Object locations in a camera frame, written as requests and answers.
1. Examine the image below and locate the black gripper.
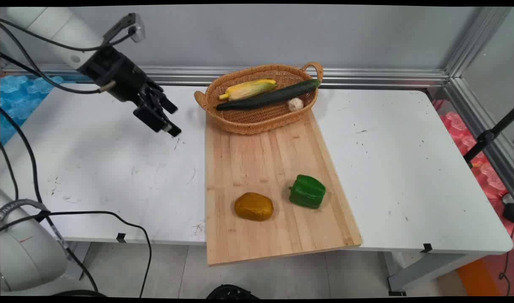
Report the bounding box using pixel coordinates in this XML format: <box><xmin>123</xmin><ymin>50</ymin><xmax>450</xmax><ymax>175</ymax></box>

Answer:
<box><xmin>77</xmin><ymin>45</ymin><xmax>182</xmax><ymax>137</ymax></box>

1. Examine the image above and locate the yellow corn cob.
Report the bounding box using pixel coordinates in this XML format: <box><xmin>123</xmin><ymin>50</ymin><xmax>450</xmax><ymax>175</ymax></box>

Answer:
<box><xmin>218</xmin><ymin>79</ymin><xmax>277</xmax><ymax>101</ymax></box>

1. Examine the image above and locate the woven wicker basket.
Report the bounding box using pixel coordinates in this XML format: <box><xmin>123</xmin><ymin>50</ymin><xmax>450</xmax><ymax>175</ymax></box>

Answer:
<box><xmin>194</xmin><ymin>62</ymin><xmax>324</xmax><ymax>135</ymax></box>

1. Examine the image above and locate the dark green cucumber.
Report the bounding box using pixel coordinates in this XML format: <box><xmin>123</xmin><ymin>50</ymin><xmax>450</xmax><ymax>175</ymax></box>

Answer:
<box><xmin>216</xmin><ymin>78</ymin><xmax>321</xmax><ymax>112</ymax></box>

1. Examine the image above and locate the brown potato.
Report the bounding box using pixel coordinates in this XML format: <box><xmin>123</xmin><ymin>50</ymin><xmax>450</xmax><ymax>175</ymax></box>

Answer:
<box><xmin>234</xmin><ymin>192</ymin><xmax>274</xmax><ymax>222</ymax></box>

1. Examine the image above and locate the wooden cutting board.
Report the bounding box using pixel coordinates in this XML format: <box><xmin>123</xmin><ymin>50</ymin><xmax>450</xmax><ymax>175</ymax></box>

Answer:
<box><xmin>205</xmin><ymin>107</ymin><xmax>363</xmax><ymax>267</ymax></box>

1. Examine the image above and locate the blue foam mat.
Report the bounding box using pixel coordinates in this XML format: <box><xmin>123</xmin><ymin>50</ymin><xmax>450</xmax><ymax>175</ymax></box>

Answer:
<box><xmin>0</xmin><ymin>75</ymin><xmax>66</xmax><ymax>146</ymax></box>

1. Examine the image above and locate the green bell pepper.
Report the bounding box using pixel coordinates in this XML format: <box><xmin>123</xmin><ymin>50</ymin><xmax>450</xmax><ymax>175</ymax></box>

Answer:
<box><xmin>288</xmin><ymin>174</ymin><xmax>327</xmax><ymax>210</ymax></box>

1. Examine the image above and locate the black round object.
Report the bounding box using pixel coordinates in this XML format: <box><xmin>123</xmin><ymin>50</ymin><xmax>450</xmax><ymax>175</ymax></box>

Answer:
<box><xmin>205</xmin><ymin>284</ymin><xmax>261</xmax><ymax>300</ymax></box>

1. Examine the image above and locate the grey table leg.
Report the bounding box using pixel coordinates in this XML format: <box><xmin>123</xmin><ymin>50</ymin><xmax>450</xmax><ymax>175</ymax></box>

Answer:
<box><xmin>383</xmin><ymin>250</ymin><xmax>489</xmax><ymax>296</ymax></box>

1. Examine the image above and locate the red foam mat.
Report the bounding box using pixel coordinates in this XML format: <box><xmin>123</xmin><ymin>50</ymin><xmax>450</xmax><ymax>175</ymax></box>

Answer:
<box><xmin>431</xmin><ymin>99</ymin><xmax>514</xmax><ymax>295</ymax></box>

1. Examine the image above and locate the black tripod leg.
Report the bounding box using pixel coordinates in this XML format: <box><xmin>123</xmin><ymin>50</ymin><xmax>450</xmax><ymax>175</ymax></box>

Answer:
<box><xmin>463</xmin><ymin>109</ymin><xmax>514</xmax><ymax>169</ymax></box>

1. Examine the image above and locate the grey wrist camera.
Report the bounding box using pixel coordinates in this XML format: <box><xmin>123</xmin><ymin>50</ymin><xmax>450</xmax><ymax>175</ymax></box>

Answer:
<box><xmin>102</xmin><ymin>13</ymin><xmax>146</xmax><ymax>46</ymax></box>

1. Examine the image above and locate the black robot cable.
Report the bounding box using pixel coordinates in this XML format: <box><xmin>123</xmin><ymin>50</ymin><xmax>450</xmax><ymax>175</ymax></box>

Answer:
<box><xmin>0</xmin><ymin>19</ymin><xmax>153</xmax><ymax>298</ymax></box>

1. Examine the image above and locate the aluminium frame rail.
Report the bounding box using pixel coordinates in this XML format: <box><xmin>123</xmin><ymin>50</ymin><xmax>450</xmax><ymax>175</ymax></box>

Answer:
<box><xmin>0</xmin><ymin>6</ymin><xmax>514</xmax><ymax>198</ymax></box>

